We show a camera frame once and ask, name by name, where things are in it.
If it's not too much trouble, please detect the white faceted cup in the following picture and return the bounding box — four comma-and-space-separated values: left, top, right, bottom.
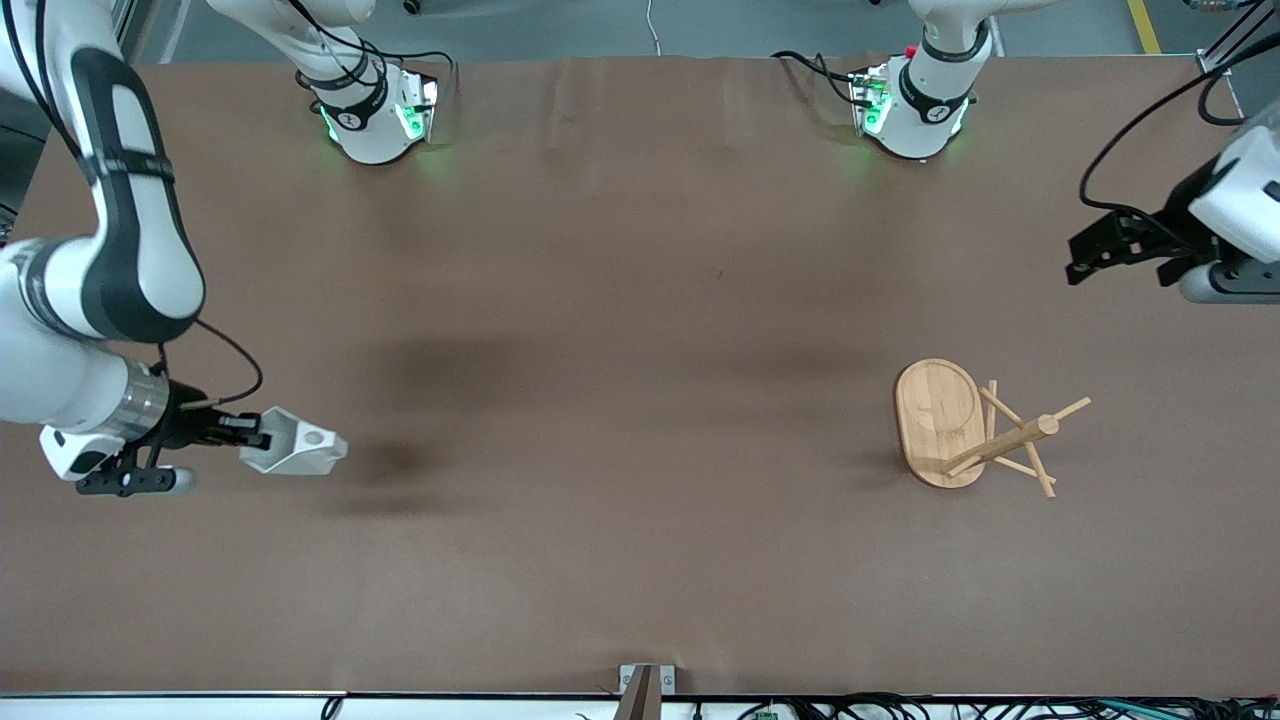
238, 406, 350, 476

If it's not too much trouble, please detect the wooden cup rack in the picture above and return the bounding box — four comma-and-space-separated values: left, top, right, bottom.
893, 358, 1093, 499

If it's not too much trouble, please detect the silver base connector box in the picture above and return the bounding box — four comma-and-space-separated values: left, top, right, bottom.
848, 65, 893, 136
395, 75, 441, 143

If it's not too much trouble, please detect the large table cover sheet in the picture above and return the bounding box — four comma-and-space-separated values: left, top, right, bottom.
0, 55, 1280, 696

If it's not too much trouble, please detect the aluminium frame profile with bracket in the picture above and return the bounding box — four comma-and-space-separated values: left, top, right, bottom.
1197, 0, 1280, 79

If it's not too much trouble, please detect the black base cable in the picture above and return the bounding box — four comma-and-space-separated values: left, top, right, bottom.
770, 50, 861, 106
375, 45, 458, 101

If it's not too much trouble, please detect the plain aluminium frame profile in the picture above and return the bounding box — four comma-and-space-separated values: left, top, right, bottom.
112, 0, 166, 51

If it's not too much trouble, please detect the grey metal bracket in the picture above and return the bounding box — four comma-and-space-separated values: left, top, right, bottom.
618, 663, 677, 695

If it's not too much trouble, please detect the tangled black cable bundle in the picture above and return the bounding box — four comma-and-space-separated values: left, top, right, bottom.
700, 692, 1280, 720

